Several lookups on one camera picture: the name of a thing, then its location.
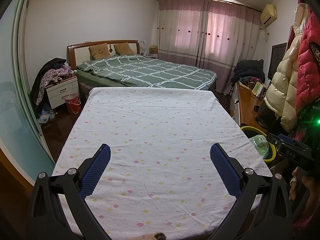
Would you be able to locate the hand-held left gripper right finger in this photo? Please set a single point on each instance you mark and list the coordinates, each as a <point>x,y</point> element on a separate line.
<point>226,172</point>

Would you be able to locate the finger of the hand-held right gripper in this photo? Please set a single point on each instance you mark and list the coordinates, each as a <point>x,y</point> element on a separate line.
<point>285,138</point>

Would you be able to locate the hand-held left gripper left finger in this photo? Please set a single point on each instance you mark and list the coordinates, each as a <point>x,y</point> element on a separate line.
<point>96,170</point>

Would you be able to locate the yellow rimmed dark trash bin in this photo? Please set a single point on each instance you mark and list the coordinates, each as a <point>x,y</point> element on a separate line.
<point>272,152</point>

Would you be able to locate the green clear plastic packet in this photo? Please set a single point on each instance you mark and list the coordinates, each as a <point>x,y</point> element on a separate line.
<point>258,146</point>

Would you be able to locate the person's right hand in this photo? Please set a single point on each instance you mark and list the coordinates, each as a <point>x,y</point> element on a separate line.
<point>311,187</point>

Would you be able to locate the black plastic bag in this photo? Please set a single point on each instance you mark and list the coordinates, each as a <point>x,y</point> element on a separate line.
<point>265,115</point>

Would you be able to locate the wooden cabinet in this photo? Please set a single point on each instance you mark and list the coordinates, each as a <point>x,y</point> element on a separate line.
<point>246,105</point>

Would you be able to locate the cream down jacket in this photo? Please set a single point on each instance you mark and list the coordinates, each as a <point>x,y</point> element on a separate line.
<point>282,85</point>

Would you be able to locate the green printed card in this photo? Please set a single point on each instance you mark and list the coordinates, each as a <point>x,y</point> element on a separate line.
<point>257,88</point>

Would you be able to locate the red dotted jacket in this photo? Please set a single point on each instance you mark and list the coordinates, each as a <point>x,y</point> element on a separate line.
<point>307,80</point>

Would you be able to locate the red plastic bucket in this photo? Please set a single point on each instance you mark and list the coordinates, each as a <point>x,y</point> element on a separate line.
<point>73,103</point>

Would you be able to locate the dotted white tablecloth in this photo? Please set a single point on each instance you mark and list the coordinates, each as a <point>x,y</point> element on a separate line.
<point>160,135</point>

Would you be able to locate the clear plastic bag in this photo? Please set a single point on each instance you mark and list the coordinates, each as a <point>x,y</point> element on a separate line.
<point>46,116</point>

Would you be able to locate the dark clothes pile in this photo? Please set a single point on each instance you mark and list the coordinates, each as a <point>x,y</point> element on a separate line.
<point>250,71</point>

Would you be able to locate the black television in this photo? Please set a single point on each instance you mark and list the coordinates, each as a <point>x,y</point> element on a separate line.
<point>277,60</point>

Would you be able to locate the white nightstand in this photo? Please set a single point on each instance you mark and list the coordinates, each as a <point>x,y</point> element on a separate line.
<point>62,92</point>

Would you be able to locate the leopard print scarf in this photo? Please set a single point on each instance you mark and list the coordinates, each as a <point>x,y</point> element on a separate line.
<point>315,53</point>

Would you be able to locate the purple floral cloth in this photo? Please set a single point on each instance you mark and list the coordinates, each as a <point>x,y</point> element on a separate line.
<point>53,76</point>

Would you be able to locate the pink curtain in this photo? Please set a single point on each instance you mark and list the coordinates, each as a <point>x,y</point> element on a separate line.
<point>180,30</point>
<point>232,42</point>

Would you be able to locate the glass wardrobe sliding door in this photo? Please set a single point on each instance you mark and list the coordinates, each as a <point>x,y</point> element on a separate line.
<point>15,92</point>

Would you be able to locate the dark jacket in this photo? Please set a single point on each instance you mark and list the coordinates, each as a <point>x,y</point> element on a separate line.
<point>46,68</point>

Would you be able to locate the green checked quilt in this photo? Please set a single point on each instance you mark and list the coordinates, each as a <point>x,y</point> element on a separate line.
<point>150,70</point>

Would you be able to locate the wooden bed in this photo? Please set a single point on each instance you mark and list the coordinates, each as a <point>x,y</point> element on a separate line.
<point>80,52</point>

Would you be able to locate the brown bear pillow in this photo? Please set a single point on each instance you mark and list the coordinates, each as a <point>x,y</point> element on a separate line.
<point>100,51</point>
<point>123,48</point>

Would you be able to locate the cream air conditioner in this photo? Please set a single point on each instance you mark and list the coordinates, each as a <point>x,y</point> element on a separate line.
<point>268,13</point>

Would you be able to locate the brown tissue box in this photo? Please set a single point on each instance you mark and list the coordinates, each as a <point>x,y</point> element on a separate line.
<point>153,50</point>

